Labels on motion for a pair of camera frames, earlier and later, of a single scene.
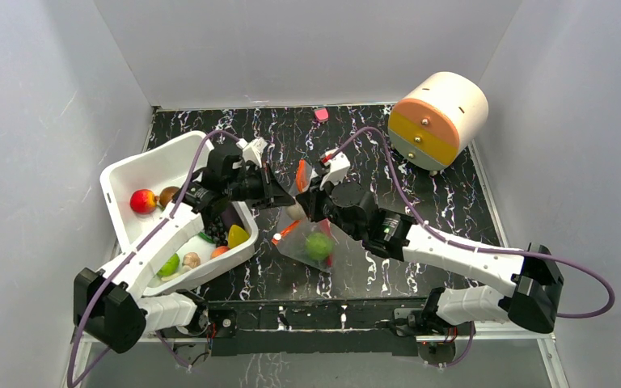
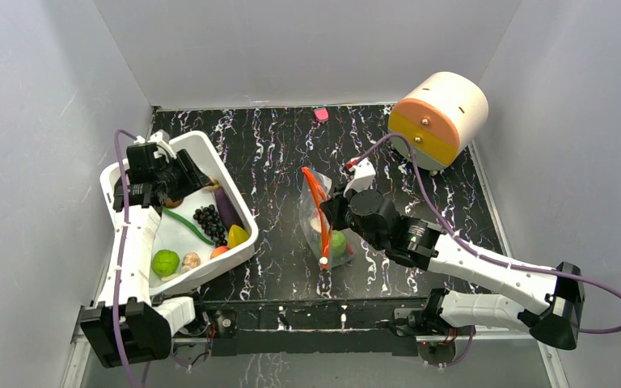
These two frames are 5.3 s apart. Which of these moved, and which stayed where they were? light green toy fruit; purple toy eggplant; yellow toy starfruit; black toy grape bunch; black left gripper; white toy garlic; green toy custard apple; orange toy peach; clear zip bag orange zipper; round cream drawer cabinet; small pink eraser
Moved: clear zip bag orange zipper; green toy custard apple; white toy garlic; black left gripper
Stayed: light green toy fruit; orange toy peach; black toy grape bunch; yellow toy starfruit; small pink eraser; purple toy eggplant; round cream drawer cabinet
